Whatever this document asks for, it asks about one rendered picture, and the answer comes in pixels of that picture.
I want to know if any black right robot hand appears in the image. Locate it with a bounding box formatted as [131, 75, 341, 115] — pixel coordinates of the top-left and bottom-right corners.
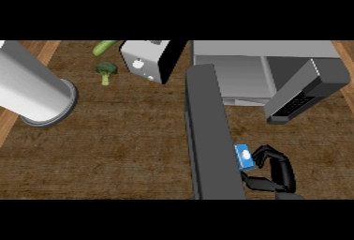
[240, 143, 299, 193]

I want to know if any blue milk carton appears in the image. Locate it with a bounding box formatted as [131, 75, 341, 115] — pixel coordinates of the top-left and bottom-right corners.
[232, 143, 257, 172]

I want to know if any grey microwave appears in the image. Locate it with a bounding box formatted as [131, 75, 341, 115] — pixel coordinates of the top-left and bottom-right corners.
[192, 40, 353, 126]

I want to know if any pale grey toaster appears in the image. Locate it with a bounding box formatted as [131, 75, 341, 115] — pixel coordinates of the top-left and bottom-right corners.
[120, 40, 190, 85]

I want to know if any green broccoli floret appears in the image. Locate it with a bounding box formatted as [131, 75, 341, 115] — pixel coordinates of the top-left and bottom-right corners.
[95, 61, 120, 87]

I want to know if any green cucumber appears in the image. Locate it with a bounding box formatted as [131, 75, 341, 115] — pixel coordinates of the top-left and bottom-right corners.
[92, 40, 123, 58]

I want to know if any large pale grey cylinder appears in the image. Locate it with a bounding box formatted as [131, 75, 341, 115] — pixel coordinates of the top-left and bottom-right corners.
[0, 40, 79, 128]

